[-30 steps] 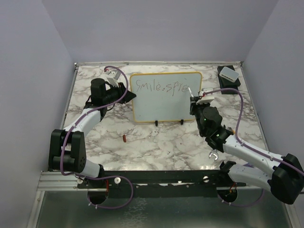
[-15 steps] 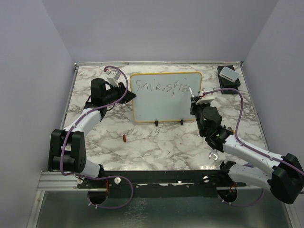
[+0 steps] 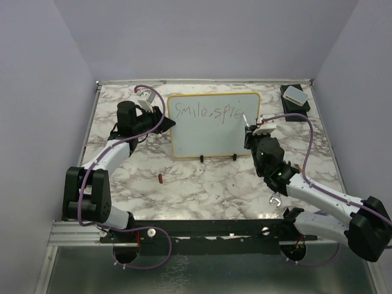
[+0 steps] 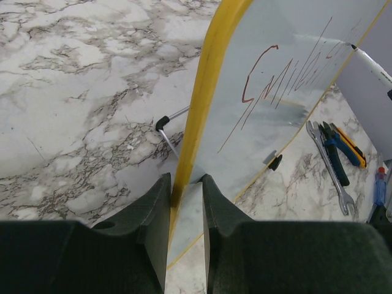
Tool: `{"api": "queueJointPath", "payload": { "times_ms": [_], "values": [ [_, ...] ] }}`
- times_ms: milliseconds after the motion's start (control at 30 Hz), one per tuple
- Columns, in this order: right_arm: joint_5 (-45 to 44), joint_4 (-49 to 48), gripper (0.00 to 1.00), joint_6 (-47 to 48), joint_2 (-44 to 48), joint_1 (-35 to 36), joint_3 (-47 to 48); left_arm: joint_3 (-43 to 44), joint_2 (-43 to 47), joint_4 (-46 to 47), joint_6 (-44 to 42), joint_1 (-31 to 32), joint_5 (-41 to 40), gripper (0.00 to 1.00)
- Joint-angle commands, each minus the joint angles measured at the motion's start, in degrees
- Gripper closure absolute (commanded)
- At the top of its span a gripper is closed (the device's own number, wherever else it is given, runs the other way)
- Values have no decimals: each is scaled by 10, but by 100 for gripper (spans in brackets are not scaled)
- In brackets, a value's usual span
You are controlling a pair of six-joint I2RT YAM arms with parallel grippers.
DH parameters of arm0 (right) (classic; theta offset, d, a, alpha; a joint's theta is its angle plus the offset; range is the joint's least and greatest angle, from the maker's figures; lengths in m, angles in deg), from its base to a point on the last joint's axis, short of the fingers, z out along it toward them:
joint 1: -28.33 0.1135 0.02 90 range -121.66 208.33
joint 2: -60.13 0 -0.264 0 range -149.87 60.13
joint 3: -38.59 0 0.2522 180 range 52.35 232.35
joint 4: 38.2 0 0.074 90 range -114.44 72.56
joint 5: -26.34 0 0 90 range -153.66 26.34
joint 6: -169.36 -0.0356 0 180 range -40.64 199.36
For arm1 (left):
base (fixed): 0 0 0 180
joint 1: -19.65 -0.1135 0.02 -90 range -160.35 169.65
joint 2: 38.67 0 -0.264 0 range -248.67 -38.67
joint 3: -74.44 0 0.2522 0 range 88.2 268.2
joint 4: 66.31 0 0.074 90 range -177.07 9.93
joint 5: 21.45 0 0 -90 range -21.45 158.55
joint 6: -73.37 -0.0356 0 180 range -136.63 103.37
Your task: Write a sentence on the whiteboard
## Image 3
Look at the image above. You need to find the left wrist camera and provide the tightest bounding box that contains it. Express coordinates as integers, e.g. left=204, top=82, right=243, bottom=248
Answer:
left=135, top=89, right=156, bottom=112

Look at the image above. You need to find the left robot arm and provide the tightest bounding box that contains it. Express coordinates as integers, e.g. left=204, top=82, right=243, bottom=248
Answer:
left=62, top=101, right=176, bottom=242

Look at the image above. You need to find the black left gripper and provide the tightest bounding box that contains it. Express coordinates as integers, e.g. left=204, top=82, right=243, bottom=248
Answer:
left=133, top=105, right=176, bottom=135

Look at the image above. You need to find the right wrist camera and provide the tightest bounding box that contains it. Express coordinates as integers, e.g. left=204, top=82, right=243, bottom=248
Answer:
left=252, top=114, right=276, bottom=135

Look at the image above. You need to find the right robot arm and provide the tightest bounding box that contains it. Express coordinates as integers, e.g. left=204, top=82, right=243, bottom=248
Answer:
left=244, top=125, right=391, bottom=262

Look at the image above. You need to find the white network switch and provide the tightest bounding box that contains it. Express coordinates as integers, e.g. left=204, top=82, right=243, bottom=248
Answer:
left=283, top=86, right=309, bottom=107

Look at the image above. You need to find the silver open-end wrench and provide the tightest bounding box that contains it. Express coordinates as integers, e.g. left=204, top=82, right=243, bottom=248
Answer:
left=269, top=192, right=282, bottom=208

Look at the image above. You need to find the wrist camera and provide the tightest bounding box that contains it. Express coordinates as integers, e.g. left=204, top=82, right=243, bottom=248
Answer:
left=135, top=89, right=156, bottom=112
left=252, top=114, right=276, bottom=135

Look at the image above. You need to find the lower black box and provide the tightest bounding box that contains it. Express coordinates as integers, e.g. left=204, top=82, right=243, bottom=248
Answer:
left=284, top=112, right=307, bottom=122

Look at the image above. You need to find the yellow framed whiteboard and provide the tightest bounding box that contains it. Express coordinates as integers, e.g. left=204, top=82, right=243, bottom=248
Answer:
left=167, top=92, right=262, bottom=159

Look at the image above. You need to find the upper black box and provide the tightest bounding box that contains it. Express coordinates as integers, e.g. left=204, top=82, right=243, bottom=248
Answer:
left=280, top=85, right=311, bottom=113

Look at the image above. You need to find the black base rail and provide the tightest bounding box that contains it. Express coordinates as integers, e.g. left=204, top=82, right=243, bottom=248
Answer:
left=100, top=208, right=304, bottom=256

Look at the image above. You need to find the black box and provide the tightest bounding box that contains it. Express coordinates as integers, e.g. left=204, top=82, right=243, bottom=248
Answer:
left=280, top=85, right=311, bottom=113
left=284, top=112, right=307, bottom=122

